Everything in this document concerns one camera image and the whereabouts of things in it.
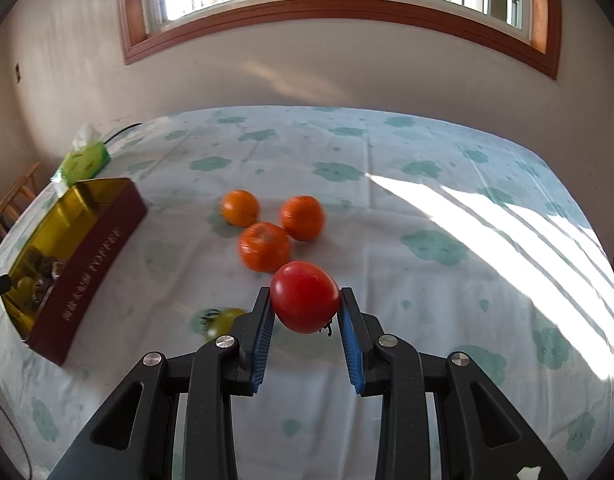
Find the small dark water chestnut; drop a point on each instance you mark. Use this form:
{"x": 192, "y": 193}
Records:
{"x": 49, "y": 267}

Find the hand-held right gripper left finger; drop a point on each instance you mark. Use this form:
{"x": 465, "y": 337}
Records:
{"x": 261, "y": 350}

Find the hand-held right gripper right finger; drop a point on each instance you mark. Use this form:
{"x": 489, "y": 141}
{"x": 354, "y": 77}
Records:
{"x": 351, "y": 350}

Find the smooth orange tangerine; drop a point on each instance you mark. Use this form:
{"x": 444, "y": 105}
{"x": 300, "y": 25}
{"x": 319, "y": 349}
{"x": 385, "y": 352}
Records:
{"x": 241, "y": 207}

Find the dark wall outlet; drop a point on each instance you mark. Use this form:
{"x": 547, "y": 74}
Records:
{"x": 18, "y": 72}

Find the green tomato with stem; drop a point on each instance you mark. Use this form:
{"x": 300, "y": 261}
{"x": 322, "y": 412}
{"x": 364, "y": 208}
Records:
{"x": 224, "y": 321}

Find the green tissue pack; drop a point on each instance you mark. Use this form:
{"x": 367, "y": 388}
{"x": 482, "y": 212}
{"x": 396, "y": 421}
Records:
{"x": 84, "y": 162}

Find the wooden framed window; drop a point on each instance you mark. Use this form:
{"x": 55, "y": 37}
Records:
{"x": 287, "y": 12}

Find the wooden chair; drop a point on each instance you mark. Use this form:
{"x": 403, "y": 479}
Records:
{"x": 17, "y": 192}

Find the red tomato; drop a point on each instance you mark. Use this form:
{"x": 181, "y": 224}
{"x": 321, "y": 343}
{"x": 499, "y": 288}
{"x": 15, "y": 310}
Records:
{"x": 305, "y": 297}

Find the maroon tin box gold interior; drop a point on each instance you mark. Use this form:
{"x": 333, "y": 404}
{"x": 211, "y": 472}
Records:
{"x": 87, "y": 280}

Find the large orange tangerine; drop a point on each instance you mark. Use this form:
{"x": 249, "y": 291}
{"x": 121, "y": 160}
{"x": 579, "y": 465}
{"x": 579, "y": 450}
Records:
{"x": 265, "y": 246}

